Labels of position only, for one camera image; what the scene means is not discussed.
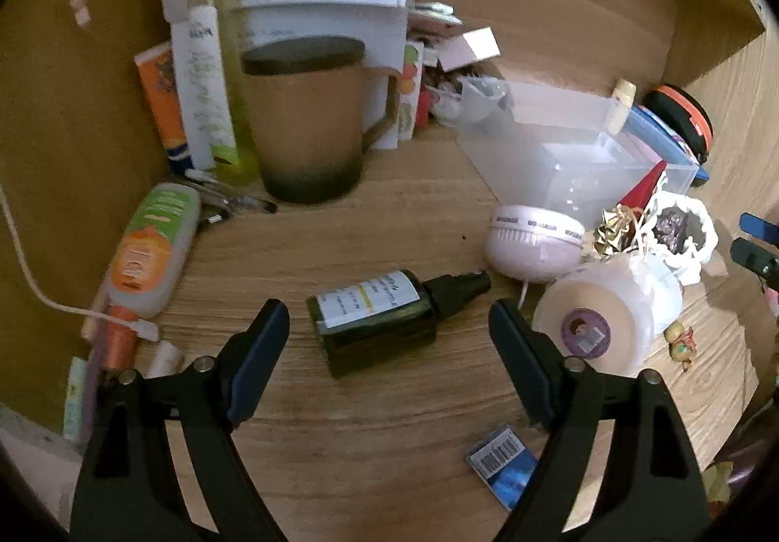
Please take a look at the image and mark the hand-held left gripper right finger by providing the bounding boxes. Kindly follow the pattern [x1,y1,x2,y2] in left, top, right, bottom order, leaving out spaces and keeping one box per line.
[488,299,713,542]

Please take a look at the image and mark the crumpled plastic wrapper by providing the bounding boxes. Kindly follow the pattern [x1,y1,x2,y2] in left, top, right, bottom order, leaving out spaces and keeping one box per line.
[426,76,464,123]

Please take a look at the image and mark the pink round device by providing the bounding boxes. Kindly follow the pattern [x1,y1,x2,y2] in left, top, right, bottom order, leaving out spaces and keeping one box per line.
[485,204,586,281]

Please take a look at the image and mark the fruit print box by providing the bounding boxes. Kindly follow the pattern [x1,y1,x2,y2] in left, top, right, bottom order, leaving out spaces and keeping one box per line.
[395,39,427,141]

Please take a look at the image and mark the brown mug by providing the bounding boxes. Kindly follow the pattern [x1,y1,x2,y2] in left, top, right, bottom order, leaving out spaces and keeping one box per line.
[241,36,404,206]

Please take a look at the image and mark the white paper sheet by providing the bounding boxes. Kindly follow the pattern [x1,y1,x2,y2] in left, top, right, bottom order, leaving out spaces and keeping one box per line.
[159,0,410,153]

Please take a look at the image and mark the cream small bottle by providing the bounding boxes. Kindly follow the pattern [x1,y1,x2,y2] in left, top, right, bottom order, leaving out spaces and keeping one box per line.
[605,79,637,135]

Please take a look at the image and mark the yellow green cloth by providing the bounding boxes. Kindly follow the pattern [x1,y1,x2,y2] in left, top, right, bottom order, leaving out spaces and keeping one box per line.
[706,460,749,503]

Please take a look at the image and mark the black pen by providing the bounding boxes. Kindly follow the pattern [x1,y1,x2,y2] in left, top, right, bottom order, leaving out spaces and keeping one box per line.
[207,190,278,215]

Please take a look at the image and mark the clear plastic bin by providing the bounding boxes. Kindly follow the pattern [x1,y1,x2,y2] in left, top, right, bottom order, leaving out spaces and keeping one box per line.
[456,76,701,226]

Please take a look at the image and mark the gold ribbon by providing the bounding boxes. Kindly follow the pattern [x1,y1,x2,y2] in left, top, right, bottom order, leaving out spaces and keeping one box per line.
[593,204,646,260]

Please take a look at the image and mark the white tube with green print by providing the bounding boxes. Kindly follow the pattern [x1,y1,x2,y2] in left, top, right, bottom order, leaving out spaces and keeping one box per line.
[169,6,240,171]

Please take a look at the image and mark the white ceramic pot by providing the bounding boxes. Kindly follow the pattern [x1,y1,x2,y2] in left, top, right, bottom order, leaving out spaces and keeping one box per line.
[642,190,719,284]

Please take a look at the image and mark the orange and black round case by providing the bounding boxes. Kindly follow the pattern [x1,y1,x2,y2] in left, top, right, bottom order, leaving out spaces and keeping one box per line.
[642,84,714,166]

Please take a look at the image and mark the orange green tube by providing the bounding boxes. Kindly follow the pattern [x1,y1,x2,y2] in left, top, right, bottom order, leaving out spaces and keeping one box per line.
[97,183,202,319]

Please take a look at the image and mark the white roll with purple label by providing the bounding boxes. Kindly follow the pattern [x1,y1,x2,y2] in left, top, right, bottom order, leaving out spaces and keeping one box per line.
[532,256,686,377]

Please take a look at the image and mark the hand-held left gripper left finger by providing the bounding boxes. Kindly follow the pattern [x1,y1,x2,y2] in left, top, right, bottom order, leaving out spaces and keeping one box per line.
[70,299,292,542]

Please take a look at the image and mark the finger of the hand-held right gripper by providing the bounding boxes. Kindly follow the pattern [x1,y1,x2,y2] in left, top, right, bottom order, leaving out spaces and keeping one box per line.
[739,212,779,243]
[729,238,779,282]

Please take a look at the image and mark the pale green packet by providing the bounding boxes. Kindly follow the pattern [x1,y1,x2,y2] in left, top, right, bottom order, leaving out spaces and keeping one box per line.
[64,356,101,446]

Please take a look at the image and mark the wooden desk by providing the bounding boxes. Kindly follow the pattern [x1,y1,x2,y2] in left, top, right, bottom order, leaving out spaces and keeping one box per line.
[61,110,779,542]

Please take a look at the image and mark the white cable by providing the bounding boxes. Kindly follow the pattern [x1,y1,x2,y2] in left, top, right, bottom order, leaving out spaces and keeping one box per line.
[0,186,162,343]

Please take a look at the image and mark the orange box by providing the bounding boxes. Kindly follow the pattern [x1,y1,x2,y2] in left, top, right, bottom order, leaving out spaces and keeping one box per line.
[134,41,189,174]

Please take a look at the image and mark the small yellow toy figure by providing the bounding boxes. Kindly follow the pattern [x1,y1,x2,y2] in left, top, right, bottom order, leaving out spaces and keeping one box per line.
[663,321,698,373]

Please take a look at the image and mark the small white card box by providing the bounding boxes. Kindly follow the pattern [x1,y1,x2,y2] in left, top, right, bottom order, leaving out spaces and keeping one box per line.
[438,26,501,71]

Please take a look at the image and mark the colourful packets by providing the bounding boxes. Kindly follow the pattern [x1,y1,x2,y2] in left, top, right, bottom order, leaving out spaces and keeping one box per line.
[408,0,460,35]

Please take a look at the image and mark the blue box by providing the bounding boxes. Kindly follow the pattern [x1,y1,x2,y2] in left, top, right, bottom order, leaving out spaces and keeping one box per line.
[627,105,710,187]

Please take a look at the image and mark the dark green spray bottle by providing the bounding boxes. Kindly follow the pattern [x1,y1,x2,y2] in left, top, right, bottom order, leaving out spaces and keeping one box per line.
[306,269,493,378]

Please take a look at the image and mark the blue card with barcode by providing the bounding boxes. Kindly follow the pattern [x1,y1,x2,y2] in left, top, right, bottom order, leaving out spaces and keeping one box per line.
[465,425,539,509]

